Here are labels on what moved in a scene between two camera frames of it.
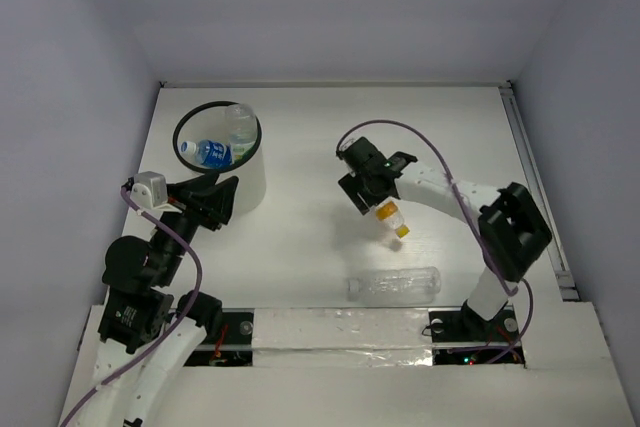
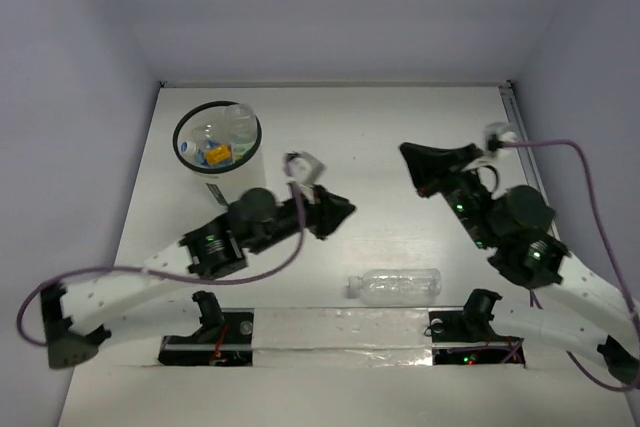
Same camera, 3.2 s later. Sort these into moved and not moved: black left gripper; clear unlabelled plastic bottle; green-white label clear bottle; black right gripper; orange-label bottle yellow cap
Moved: orange-label bottle yellow cap; black right gripper; black left gripper
Not moved: clear unlabelled plastic bottle; green-white label clear bottle
